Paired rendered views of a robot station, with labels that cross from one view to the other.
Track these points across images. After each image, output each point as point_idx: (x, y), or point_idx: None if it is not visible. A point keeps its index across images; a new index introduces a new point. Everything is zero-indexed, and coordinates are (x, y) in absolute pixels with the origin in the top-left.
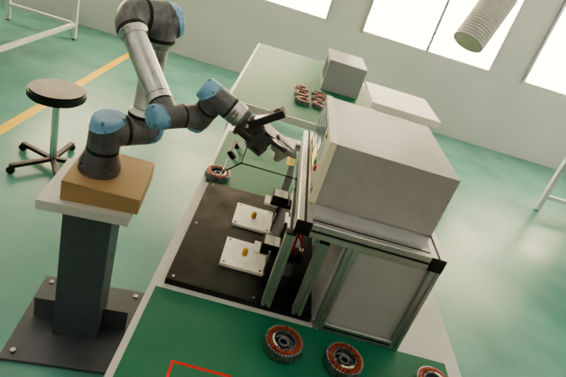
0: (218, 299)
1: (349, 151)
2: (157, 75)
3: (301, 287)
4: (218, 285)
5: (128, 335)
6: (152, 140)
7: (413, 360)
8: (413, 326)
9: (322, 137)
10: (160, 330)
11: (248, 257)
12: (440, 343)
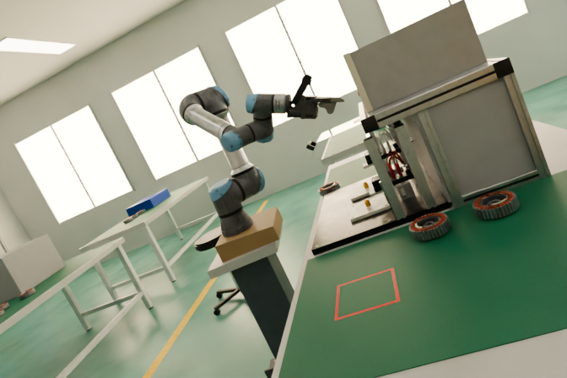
0: (361, 240)
1: (362, 51)
2: (217, 120)
3: (415, 178)
4: (355, 230)
5: (297, 292)
6: (260, 186)
7: None
8: (559, 155)
9: None
10: (321, 277)
11: (372, 205)
12: None
